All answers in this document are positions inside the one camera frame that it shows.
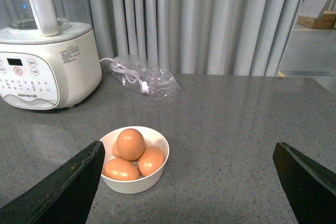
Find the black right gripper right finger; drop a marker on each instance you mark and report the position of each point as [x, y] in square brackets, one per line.
[309, 186]

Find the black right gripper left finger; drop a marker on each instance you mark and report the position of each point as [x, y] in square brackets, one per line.
[65, 195]

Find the brown egg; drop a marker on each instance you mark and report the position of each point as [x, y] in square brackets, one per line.
[130, 144]
[150, 161]
[120, 169]

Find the brown egg front in bowl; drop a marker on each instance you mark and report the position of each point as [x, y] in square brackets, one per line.
[120, 169]

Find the brown egg hidden in bowl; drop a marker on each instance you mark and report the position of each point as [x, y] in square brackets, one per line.
[115, 151]

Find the cardboard box in background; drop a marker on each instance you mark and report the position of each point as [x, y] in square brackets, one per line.
[326, 21]

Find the white round bowl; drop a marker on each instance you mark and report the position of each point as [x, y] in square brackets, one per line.
[151, 137]

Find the white Joyoung blender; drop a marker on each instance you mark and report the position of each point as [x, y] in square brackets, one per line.
[49, 57]

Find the clear plastic bag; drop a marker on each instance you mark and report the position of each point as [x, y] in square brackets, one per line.
[137, 74]

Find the grey pleated curtain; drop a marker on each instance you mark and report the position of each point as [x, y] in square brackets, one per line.
[224, 37]

